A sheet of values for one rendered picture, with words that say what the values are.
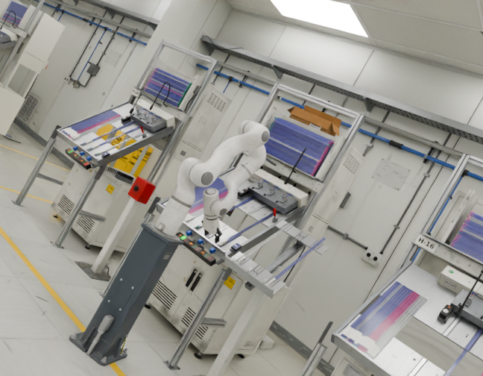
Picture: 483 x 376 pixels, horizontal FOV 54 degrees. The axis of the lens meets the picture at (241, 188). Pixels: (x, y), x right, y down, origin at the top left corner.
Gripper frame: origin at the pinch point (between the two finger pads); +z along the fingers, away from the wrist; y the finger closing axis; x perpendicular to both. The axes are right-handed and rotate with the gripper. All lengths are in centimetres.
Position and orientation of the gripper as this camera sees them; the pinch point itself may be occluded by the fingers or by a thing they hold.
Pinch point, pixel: (212, 236)
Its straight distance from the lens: 272.8
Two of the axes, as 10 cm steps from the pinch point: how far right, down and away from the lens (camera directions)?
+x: 7.2, -3.7, 5.8
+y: 6.9, 4.1, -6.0
